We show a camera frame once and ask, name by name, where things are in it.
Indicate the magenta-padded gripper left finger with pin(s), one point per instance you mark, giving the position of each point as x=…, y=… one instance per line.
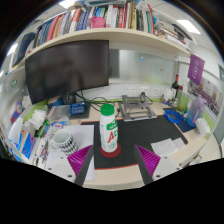
x=80, y=160

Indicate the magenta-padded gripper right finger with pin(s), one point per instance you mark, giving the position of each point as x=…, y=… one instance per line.
x=148, y=160

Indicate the white green-capped drink bottle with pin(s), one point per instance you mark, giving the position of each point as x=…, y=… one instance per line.
x=108, y=131

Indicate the translucent purple water jug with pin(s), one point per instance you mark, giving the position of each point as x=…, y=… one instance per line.
x=194, y=111

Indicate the folded white paper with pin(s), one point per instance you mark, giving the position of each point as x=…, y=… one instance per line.
x=165, y=147

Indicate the black-white checkered mug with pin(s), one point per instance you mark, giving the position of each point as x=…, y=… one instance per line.
x=65, y=141

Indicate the large handwritten white paper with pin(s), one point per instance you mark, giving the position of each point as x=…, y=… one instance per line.
x=84, y=133

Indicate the black red-edged desk mat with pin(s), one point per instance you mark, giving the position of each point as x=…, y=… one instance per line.
x=140, y=133

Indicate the flat round red coaster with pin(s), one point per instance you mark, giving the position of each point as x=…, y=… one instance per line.
x=115, y=154

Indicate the clear plastic container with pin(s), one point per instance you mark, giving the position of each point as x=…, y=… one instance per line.
x=59, y=112

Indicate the small blue box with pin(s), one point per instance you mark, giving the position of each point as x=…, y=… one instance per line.
x=78, y=108

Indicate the grey metal laptop stand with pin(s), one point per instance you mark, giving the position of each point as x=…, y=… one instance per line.
x=136, y=108

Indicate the blue plastic packet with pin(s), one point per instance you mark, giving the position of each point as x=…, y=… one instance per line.
x=28, y=146

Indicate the stack of white napkins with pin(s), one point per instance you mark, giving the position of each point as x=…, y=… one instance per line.
x=37, y=119

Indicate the blue round container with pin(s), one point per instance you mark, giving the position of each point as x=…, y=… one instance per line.
x=55, y=101

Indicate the white tissue pack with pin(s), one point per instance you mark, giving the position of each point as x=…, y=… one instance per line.
x=202, y=126

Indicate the dark wine bottle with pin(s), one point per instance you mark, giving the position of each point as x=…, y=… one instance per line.
x=175, y=86

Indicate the grey door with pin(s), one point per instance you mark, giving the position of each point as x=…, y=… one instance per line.
x=220, y=126

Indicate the black computer monitor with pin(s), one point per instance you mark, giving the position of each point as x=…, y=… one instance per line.
x=66, y=68

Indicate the purple hanging banner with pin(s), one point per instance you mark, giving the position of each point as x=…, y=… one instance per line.
x=196, y=69

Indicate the shelf unit with books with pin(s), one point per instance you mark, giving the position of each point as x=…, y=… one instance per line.
x=110, y=35

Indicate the white wall power outlets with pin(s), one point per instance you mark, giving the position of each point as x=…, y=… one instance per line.
x=131, y=91

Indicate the wall board with photos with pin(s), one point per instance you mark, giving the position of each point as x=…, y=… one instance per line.
x=205, y=91

